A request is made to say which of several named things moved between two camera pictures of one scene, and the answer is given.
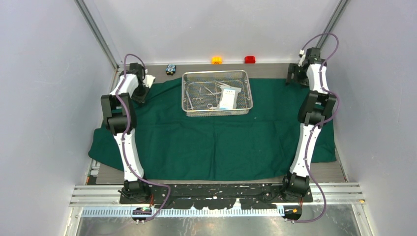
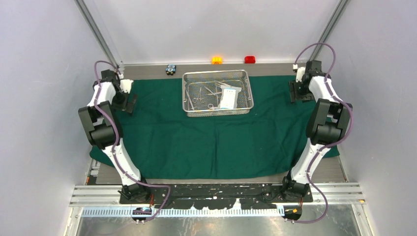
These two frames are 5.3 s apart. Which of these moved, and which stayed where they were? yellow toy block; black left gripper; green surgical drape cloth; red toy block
Moved: black left gripper
Stayed: green surgical drape cloth; yellow toy block; red toy block
